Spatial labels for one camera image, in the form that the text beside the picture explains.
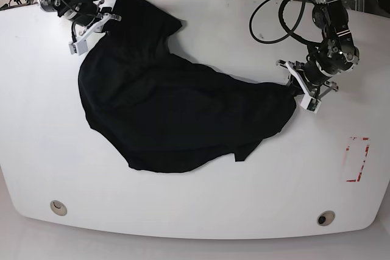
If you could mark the left table grommet hole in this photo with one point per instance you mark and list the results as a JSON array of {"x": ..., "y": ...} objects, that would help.
[{"x": 58, "y": 208}]

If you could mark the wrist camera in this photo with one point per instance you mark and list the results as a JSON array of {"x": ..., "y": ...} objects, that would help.
[
  {"x": 78, "y": 47},
  {"x": 310, "y": 103}
]

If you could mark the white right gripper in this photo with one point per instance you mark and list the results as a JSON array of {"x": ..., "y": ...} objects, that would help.
[{"x": 97, "y": 24}]

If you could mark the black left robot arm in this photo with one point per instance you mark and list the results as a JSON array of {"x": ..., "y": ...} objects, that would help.
[{"x": 335, "y": 54}]

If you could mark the black T-shirt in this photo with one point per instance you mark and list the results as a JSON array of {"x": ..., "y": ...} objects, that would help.
[{"x": 163, "y": 113}]

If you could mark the right table grommet hole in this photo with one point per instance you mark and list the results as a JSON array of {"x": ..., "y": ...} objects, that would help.
[{"x": 325, "y": 218}]

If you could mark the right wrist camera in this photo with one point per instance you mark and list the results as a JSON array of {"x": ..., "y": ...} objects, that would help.
[{"x": 78, "y": 47}]

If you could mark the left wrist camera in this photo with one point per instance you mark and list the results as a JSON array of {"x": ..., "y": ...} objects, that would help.
[{"x": 310, "y": 103}]

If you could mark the red tape rectangle marking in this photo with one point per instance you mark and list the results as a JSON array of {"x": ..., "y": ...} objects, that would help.
[{"x": 355, "y": 159}]

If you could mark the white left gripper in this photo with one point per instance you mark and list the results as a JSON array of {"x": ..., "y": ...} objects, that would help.
[{"x": 299, "y": 84}]

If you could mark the table grommet hole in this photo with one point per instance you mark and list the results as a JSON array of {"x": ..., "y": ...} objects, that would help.
[
  {"x": 58, "y": 208},
  {"x": 325, "y": 218}
]

